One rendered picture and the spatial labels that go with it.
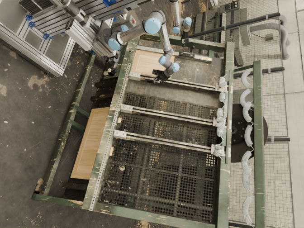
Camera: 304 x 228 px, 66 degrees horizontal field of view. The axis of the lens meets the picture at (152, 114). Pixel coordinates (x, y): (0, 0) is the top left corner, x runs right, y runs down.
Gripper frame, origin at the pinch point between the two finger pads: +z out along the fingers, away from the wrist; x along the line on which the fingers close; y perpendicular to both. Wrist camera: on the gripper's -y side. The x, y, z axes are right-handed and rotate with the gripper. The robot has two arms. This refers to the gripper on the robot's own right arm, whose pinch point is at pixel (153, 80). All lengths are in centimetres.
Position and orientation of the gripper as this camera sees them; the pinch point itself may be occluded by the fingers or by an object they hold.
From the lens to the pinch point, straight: 240.7
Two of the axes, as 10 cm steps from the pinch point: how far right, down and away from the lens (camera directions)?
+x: 1.7, -9.0, 4.1
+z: -5.3, 2.6, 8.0
